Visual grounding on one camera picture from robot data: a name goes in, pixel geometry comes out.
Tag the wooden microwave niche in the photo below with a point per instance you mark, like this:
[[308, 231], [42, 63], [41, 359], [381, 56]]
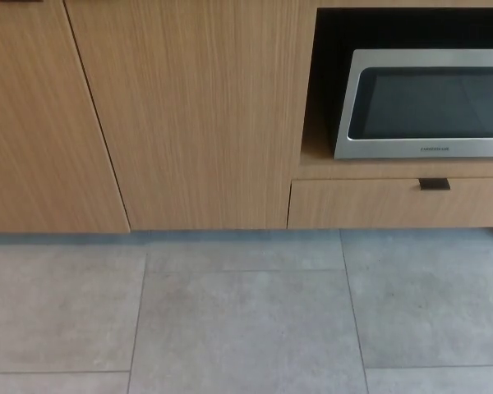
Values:
[[316, 160]]

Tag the stainless steel microwave oven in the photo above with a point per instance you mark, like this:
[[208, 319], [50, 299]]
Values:
[[353, 147]]

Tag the narrow wooden cabinet door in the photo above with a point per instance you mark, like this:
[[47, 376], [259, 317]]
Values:
[[33, 123]]

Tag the wooden drawer front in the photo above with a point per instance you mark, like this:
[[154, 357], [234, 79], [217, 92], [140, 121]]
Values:
[[353, 205]]

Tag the wide wooden cabinet panel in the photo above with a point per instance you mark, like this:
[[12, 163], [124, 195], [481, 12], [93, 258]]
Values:
[[189, 123]]

